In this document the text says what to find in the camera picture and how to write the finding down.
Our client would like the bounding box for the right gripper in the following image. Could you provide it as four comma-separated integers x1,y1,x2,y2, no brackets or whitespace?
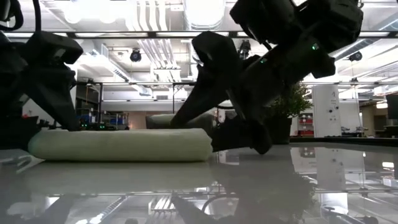
169,33,336,156

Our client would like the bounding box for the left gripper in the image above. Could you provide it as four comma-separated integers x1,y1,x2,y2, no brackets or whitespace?
0,41,81,132

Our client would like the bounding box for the dark grey plastic bin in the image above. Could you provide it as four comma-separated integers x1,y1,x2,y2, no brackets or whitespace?
145,113,218,130

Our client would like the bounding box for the small potted artificial plant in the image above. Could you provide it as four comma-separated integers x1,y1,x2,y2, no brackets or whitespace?
264,82,313,146

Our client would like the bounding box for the white paper hang tag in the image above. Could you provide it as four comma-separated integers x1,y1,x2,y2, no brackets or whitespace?
0,154,45,174

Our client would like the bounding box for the shelf with red bins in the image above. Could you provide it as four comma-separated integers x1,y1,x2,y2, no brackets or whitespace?
298,113,314,137

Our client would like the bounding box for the white cylindrical appliance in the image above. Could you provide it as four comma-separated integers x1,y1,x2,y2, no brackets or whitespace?
312,84,342,138

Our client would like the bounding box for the black screen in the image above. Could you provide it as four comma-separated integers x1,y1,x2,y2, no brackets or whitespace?
385,93,398,121

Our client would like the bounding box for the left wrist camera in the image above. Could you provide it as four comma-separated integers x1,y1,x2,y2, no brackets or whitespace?
24,30,84,65

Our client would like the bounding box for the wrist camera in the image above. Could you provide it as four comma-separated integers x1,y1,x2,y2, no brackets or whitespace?
192,30,242,78
24,30,84,65

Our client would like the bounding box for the black metal rack frame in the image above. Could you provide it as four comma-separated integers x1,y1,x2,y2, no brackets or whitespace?
172,81,200,114
74,81,146,130

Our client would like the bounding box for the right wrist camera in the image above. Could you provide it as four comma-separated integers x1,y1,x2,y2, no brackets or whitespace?
192,30,242,78

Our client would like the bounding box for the black left wrist camera cable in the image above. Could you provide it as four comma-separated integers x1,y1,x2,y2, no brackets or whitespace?
32,0,43,34

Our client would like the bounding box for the black aluminium table frame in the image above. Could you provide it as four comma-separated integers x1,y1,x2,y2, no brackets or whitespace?
290,136,398,147

